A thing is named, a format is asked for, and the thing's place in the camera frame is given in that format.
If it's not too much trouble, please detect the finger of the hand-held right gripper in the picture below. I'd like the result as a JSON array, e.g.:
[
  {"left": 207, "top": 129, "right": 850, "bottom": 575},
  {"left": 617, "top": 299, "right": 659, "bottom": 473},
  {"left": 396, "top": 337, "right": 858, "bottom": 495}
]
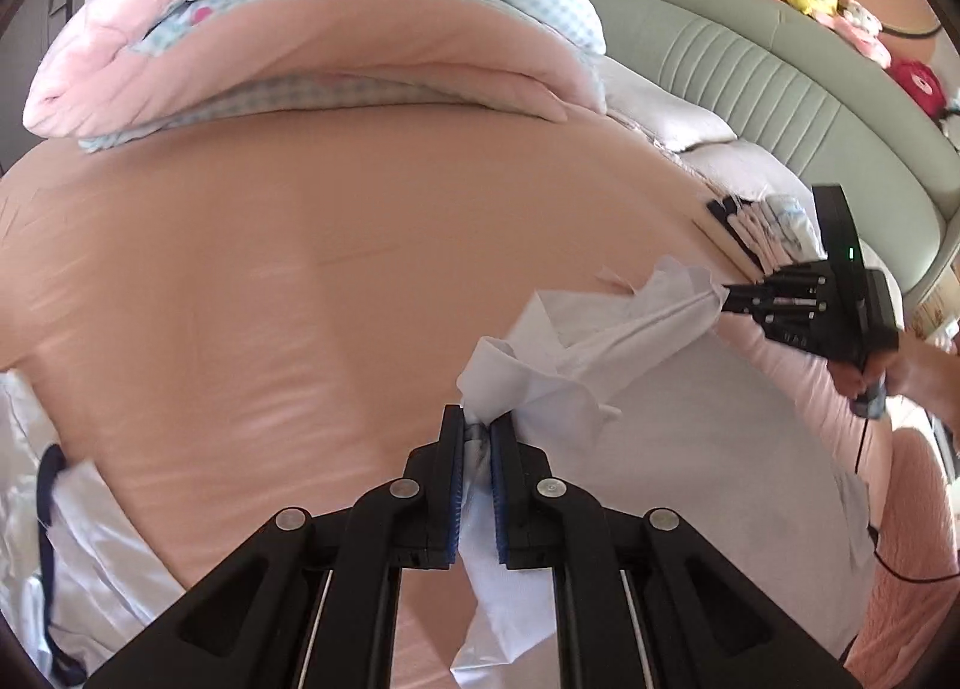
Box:
[
  {"left": 721, "top": 265, "right": 830, "bottom": 306},
  {"left": 724, "top": 294, "right": 828, "bottom": 330}
]

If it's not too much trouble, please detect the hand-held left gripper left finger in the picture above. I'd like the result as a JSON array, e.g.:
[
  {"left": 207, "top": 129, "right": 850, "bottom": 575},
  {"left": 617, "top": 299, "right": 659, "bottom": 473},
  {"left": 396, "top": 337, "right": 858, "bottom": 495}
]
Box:
[{"left": 86, "top": 404, "right": 470, "bottom": 689}]

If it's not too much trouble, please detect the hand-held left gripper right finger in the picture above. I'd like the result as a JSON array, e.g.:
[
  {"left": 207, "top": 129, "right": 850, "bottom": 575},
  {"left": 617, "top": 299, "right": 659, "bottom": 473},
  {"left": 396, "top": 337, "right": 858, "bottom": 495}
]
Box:
[{"left": 487, "top": 415, "right": 863, "bottom": 689}]

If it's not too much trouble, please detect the white shirt navy trim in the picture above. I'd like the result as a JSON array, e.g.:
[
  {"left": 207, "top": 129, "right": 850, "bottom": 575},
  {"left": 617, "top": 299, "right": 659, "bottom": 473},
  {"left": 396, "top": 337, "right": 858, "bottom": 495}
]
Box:
[{"left": 450, "top": 258, "right": 890, "bottom": 689}]

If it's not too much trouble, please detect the person's right forearm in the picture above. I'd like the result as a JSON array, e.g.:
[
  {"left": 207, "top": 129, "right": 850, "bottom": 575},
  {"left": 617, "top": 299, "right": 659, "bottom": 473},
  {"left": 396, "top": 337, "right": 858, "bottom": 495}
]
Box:
[{"left": 904, "top": 340, "right": 960, "bottom": 405}]

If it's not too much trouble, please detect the stack of folded clothes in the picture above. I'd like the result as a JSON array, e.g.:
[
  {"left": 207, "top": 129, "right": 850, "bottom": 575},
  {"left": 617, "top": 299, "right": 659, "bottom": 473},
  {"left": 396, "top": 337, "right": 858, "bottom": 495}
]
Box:
[{"left": 724, "top": 198, "right": 781, "bottom": 278}]

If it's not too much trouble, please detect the person's right hand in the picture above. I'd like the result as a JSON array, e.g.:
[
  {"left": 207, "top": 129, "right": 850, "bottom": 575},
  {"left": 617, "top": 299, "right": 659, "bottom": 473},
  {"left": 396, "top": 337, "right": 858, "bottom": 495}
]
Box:
[{"left": 829, "top": 348, "right": 920, "bottom": 409}]

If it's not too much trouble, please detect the light blue printed folded garment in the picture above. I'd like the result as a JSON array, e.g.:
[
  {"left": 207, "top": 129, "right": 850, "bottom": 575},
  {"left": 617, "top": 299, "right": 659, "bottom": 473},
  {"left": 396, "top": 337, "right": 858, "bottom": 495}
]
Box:
[{"left": 757, "top": 194, "right": 826, "bottom": 270}]

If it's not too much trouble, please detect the navy folded garment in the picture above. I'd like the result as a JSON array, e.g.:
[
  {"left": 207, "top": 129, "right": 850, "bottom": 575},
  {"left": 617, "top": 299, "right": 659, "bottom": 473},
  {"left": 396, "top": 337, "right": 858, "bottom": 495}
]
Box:
[{"left": 705, "top": 198, "right": 743, "bottom": 240}]

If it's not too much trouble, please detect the red plush toy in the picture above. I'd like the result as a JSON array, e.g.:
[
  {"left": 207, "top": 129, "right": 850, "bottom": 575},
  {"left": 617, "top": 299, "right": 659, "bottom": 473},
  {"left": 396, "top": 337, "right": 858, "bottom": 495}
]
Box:
[{"left": 889, "top": 58, "right": 947, "bottom": 121}]

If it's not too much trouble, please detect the grey padded headboard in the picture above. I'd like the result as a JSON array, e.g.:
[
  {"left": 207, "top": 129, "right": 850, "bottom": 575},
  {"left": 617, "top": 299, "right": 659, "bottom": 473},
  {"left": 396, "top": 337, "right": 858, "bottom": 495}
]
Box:
[{"left": 581, "top": 0, "right": 946, "bottom": 300}]

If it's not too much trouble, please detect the pink white plush toy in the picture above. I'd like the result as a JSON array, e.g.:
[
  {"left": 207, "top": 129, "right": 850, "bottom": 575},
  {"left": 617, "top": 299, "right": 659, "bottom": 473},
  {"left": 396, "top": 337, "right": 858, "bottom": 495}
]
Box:
[{"left": 814, "top": 0, "right": 893, "bottom": 68}]

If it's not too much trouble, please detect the pink bed sheet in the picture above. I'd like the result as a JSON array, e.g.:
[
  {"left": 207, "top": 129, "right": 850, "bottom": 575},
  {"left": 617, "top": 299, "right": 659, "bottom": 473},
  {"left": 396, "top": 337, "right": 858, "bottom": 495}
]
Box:
[{"left": 0, "top": 70, "right": 893, "bottom": 689}]

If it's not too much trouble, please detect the pink folded quilt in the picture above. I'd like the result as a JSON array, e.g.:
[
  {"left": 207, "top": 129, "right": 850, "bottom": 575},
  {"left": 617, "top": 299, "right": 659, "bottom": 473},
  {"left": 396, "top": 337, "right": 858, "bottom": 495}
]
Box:
[{"left": 22, "top": 0, "right": 608, "bottom": 154}]

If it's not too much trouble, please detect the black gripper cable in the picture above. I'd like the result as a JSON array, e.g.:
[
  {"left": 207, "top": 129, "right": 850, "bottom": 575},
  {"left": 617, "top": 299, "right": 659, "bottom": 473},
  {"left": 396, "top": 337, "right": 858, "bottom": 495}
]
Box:
[{"left": 840, "top": 396, "right": 947, "bottom": 660}]

